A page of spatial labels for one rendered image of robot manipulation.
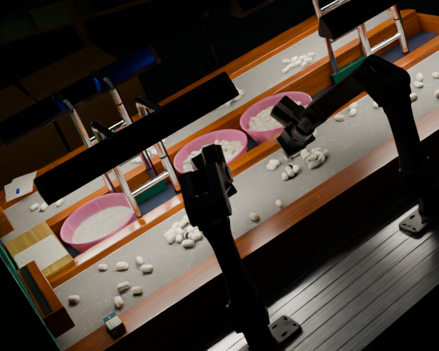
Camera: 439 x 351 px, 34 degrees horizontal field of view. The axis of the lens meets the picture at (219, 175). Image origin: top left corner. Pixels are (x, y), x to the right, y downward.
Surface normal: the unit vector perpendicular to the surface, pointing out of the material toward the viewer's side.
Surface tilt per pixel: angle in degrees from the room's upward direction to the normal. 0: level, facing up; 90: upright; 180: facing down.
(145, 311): 0
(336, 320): 0
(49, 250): 0
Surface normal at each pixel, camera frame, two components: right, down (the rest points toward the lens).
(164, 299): -0.33, -0.81
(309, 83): 0.47, 0.30
